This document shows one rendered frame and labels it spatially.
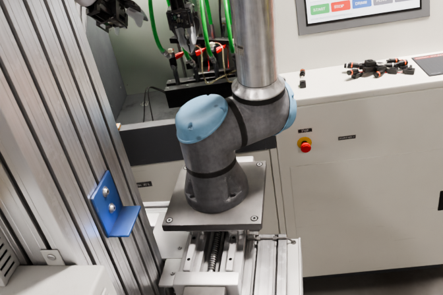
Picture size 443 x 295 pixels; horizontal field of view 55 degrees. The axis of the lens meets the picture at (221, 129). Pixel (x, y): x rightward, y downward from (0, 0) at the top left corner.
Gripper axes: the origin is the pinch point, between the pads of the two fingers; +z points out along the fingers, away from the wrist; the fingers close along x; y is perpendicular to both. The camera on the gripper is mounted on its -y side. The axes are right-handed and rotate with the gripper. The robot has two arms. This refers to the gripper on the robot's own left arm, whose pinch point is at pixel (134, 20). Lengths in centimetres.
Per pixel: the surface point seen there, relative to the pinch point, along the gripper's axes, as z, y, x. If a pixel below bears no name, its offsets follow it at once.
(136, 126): 23.7, 25.1, -17.5
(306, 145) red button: 48, 38, 36
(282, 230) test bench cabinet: 77, 64, 15
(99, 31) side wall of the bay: 29, -22, -38
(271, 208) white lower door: 68, 56, 14
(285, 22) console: 42, -8, 37
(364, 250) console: 99, 76, 43
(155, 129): 25.9, 26.9, -11.1
